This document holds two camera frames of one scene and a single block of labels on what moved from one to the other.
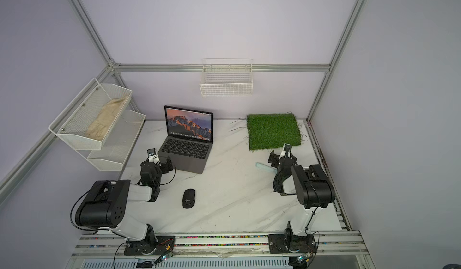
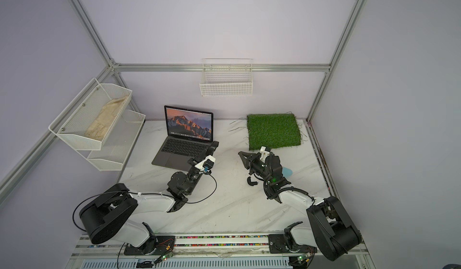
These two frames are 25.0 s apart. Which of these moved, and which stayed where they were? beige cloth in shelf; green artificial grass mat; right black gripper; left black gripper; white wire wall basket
Moved: left black gripper; right black gripper
Stayed: white wire wall basket; beige cloth in shelf; green artificial grass mat
